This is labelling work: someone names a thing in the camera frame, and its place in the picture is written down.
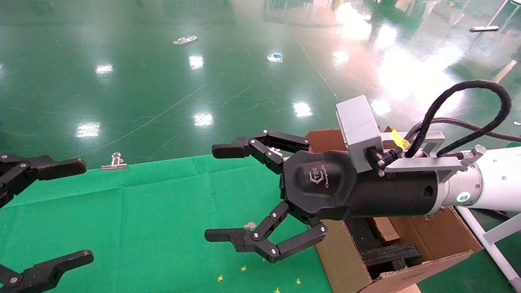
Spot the thick black braided cable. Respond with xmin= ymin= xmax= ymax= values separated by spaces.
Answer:
xmin=403 ymin=80 xmax=512 ymax=159

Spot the black foam insert block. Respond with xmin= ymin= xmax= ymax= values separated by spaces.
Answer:
xmin=360 ymin=243 xmax=422 ymax=279

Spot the white tubular table frame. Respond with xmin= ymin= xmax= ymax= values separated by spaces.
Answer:
xmin=456 ymin=206 xmax=521 ymax=293

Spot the small brown cardboard box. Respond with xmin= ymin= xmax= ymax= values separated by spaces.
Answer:
xmin=372 ymin=217 xmax=401 ymax=244

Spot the white table foot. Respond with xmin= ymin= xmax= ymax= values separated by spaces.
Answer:
xmin=469 ymin=0 xmax=511 ymax=32

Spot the grey metal camera bracket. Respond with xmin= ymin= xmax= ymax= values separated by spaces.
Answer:
xmin=381 ymin=131 xmax=487 ymax=177

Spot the thin black cable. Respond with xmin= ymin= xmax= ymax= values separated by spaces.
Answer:
xmin=411 ymin=117 xmax=521 ymax=143

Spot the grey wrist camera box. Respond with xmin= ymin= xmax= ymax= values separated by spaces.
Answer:
xmin=336 ymin=95 xmax=385 ymax=173

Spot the green table cloth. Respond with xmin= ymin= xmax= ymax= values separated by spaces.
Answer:
xmin=0 ymin=154 xmax=333 ymax=293

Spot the large open cardboard carton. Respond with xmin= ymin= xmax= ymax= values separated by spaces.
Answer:
xmin=305 ymin=128 xmax=483 ymax=293

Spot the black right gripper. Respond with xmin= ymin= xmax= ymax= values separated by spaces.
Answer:
xmin=204 ymin=129 xmax=446 ymax=263

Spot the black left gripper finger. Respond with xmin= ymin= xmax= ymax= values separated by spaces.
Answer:
xmin=0 ymin=153 xmax=87 ymax=209
xmin=0 ymin=250 xmax=94 ymax=293

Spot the yellow cable tag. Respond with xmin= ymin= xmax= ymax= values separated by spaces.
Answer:
xmin=390 ymin=129 xmax=409 ymax=149

